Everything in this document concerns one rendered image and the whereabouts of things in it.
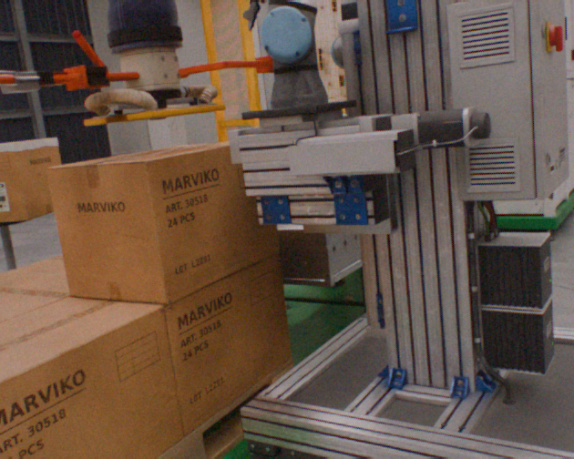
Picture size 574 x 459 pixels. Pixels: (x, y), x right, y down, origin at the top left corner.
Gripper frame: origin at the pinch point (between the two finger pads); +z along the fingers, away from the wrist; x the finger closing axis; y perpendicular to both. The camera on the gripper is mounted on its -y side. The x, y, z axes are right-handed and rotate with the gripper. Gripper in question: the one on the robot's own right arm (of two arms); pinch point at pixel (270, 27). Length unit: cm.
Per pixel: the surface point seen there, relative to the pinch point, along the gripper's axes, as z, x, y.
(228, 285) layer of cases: 78, -7, 30
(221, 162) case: 40.0, -6.3, 25.5
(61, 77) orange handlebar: 11, -23, 66
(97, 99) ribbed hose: 17, -30, 49
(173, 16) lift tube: -4.8, -16.1, 27.2
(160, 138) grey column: 35, -130, -77
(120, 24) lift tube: -3.5, -24.9, 40.5
